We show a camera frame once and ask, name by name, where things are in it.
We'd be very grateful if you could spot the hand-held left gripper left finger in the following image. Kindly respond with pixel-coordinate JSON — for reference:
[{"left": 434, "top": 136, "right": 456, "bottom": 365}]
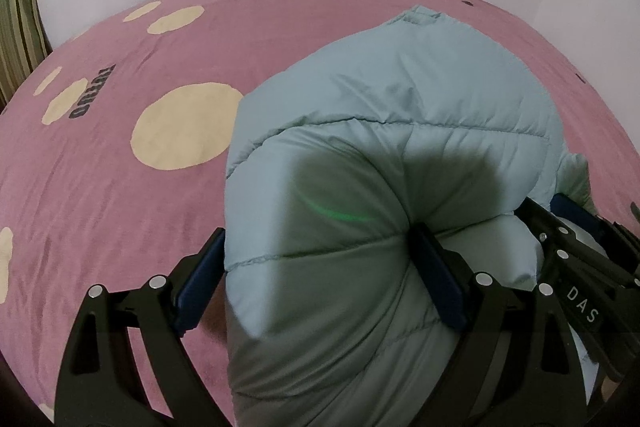
[{"left": 54, "top": 227, "right": 236, "bottom": 427}]

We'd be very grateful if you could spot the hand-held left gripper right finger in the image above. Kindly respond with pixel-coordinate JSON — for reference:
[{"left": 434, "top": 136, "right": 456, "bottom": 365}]
[{"left": 409, "top": 224, "right": 586, "bottom": 427}]

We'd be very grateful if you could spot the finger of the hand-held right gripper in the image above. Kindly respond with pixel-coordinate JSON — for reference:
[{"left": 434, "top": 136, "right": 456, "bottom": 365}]
[
  {"left": 520, "top": 197, "right": 638, "bottom": 293},
  {"left": 551, "top": 193, "right": 640, "bottom": 275}
]

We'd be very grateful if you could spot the light blue puffer jacket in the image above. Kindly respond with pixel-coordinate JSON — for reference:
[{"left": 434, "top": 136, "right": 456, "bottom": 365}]
[{"left": 222, "top": 4, "right": 598, "bottom": 427}]

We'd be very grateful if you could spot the pink bedsheet with cream dots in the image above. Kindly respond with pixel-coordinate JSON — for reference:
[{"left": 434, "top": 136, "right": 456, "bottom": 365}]
[{"left": 0, "top": 0, "right": 640, "bottom": 423}]

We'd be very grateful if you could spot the green striped pillow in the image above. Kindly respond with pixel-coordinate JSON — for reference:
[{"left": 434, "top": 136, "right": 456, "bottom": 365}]
[{"left": 0, "top": 0, "right": 53, "bottom": 108}]

